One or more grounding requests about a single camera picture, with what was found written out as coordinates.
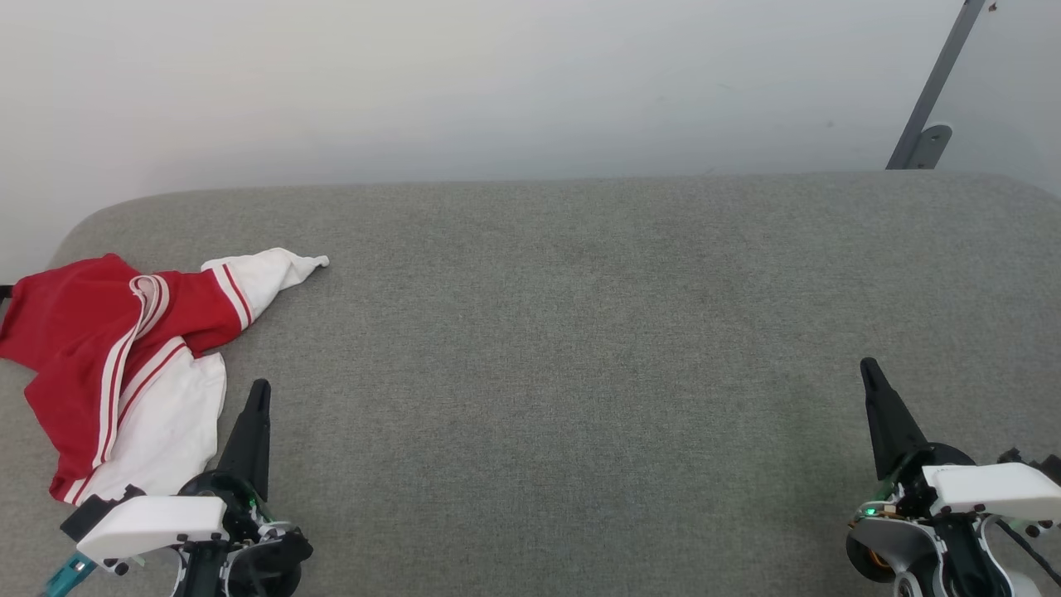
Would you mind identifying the left gripper black green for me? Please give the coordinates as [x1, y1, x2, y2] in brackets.
[174, 379, 314, 597]

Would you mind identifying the right gripper black green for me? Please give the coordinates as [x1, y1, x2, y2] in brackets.
[845, 357, 1016, 597]

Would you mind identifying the red and white shirt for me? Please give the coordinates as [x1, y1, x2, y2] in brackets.
[0, 247, 331, 507]

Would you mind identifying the grey fabric sofa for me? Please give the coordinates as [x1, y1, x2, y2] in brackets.
[0, 170, 1061, 597]

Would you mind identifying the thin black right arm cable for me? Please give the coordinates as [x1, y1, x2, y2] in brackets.
[991, 518, 1061, 583]

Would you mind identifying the teal cable connector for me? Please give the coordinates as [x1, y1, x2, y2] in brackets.
[41, 554, 96, 597]

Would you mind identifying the grey metal bracket strut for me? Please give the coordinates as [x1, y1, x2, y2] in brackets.
[885, 0, 987, 171]

